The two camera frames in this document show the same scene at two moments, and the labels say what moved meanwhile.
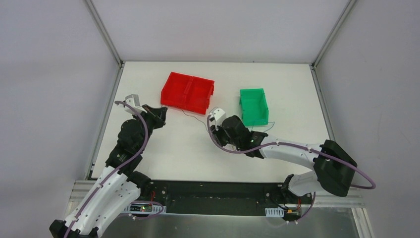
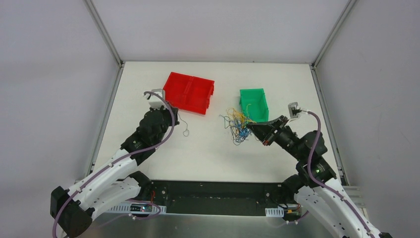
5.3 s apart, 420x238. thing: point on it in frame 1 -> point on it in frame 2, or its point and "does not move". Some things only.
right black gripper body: (220, 130) -> (274, 130)
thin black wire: (192, 116) -> (188, 132)
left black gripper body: (153, 115) -> (167, 111)
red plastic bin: (185, 92) does not move
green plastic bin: (254, 107) does not move
